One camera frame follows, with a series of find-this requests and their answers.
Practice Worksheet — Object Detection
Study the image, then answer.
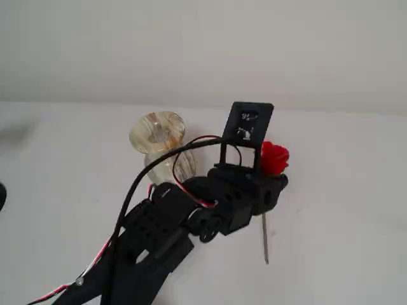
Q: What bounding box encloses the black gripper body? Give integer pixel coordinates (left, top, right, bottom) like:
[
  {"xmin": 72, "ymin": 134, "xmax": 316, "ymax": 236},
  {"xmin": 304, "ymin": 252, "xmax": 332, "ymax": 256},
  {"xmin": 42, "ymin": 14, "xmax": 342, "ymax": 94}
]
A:
[{"xmin": 186, "ymin": 166, "xmax": 263, "ymax": 245}]

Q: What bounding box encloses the black camera module on mount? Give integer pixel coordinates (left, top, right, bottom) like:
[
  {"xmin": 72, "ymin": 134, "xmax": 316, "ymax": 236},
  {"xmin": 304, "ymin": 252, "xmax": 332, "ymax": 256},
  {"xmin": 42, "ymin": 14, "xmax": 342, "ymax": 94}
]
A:
[{"xmin": 213, "ymin": 101, "xmax": 275, "ymax": 177}]

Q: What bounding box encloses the red rose with green stem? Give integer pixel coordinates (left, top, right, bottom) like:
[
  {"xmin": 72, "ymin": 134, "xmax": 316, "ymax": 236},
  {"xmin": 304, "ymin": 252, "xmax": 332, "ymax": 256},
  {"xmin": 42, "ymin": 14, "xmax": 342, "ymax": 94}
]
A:
[{"xmin": 259, "ymin": 140, "xmax": 291, "ymax": 266}]

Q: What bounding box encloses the black rounded object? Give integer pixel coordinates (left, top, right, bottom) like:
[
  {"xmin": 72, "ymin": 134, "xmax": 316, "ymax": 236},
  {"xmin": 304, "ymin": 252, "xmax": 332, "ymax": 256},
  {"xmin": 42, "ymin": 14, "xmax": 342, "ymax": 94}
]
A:
[{"xmin": 0, "ymin": 182, "xmax": 8, "ymax": 214}]

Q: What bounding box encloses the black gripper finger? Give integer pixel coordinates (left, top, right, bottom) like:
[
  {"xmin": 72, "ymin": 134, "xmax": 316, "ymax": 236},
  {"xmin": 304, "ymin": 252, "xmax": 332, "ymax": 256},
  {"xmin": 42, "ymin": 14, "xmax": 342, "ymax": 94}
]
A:
[{"xmin": 252, "ymin": 173, "xmax": 290, "ymax": 215}]

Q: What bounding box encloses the red white black servo wire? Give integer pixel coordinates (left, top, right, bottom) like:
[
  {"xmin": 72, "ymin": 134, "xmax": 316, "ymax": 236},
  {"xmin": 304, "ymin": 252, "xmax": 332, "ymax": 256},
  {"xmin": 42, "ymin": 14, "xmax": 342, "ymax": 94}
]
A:
[{"xmin": 27, "ymin": 182, "xmax": 220, "ymax": 305}]

